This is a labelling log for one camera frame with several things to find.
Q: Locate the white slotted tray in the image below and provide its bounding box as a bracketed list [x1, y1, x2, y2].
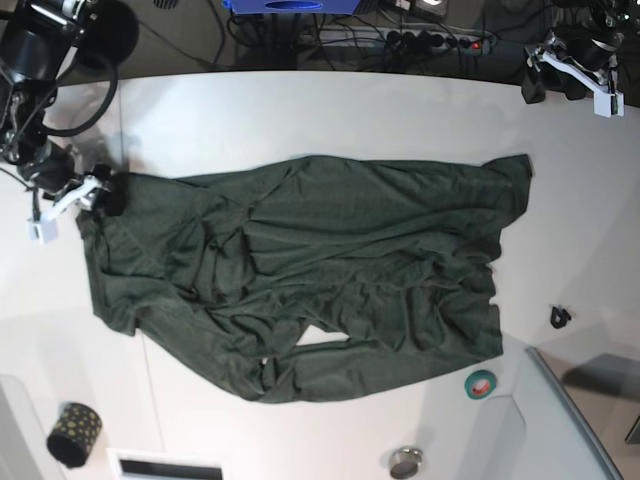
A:
[107, 448, 232, 480]

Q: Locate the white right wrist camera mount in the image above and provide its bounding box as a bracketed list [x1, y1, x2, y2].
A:
[27, 173, 114, 245]

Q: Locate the small black clip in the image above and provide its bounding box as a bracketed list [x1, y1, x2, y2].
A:
[549, 305, 574, 330]

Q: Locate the power strip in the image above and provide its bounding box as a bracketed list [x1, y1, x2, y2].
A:
[304, 25, 498, 56]

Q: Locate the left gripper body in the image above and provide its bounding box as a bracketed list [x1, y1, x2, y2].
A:
[566, 37, 620, 72]

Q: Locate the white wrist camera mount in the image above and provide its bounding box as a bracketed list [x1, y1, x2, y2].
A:
[525, 39, 624, 118]
[27, 173, 114, 245]

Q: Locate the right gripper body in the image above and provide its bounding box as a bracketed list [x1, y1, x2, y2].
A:
[19, 142, 77, 200]

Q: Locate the green tape roll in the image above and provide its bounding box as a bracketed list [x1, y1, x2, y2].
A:
[464, 369, 498, 400]

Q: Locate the black yellow-dotted cup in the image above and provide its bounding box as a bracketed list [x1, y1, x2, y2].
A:
[46, 402, 103, 469]

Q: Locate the small metal tin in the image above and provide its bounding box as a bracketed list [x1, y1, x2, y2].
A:
[388, 446, 423, 480]

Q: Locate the dark green t-shirt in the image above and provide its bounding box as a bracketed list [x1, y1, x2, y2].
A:
[77, 154, 533, 404]

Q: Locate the black round stand base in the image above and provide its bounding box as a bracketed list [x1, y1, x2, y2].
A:
[78, 1, 139, 76]

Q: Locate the blue box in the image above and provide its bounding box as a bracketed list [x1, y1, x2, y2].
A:
[222, 0, 359, 15]

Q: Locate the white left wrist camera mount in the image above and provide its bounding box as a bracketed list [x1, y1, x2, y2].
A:
[525, 39, 624, 118]

